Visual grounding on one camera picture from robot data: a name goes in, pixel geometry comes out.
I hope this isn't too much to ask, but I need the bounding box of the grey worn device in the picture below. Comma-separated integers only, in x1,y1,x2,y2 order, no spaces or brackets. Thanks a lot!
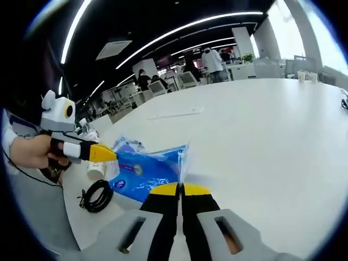
9,114,38,139

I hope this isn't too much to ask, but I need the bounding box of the person's grey coat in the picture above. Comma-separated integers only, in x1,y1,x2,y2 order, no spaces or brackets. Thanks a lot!
5,168,82,253

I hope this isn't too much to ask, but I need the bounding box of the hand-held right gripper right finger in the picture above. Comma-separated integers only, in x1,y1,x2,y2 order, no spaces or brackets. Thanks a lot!
181,182,300,261

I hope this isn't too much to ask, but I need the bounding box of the clear plastic bottle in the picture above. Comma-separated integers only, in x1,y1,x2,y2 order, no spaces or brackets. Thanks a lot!
78,119,100,144

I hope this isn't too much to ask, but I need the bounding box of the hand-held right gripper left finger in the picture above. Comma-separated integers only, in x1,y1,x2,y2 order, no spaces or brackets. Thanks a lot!
81,182,182,261

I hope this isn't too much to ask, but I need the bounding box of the white desk object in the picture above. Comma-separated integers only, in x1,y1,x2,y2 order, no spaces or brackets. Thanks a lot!
297,69,319,84

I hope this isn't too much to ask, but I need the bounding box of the white table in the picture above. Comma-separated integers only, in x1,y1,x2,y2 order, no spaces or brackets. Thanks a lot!
61,77,348,261

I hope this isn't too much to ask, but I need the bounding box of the ceiling air vent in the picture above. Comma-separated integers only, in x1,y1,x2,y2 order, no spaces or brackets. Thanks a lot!
95,40,133,61

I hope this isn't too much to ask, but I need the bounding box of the clear packet with blue pad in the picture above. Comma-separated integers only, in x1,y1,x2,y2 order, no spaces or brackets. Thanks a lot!
110,133,146,153

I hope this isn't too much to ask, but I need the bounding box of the white cable cover plate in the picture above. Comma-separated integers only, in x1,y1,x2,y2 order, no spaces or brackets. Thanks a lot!
146,107,204,120

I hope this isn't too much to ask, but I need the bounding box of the white paper cup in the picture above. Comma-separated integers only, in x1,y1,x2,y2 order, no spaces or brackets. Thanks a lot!
86,160,107,181

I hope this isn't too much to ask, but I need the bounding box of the blue wipes packet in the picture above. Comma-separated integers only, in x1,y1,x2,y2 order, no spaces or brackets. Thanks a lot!
108,140,191,204

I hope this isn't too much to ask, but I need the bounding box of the ceiling light strip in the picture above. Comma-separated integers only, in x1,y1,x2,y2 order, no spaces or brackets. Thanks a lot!
116,10,264,69
61,0,93,65

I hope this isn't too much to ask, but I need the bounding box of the white cabinet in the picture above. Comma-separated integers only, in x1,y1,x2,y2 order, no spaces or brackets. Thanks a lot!
254,59,286,79

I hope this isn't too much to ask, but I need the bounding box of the thin black cable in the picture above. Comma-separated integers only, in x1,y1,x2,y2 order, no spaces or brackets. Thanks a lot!
2,148,65,189

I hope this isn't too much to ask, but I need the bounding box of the white office chair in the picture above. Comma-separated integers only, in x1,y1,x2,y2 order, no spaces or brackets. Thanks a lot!
178,71,202,88
148,80,170,96

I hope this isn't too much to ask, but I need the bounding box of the person's left hand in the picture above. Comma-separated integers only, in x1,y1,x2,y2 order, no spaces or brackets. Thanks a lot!
10,134,72,171

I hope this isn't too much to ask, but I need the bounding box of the large window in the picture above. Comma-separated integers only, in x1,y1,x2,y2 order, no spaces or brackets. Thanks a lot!
268,5,307,59
312,10,348,71

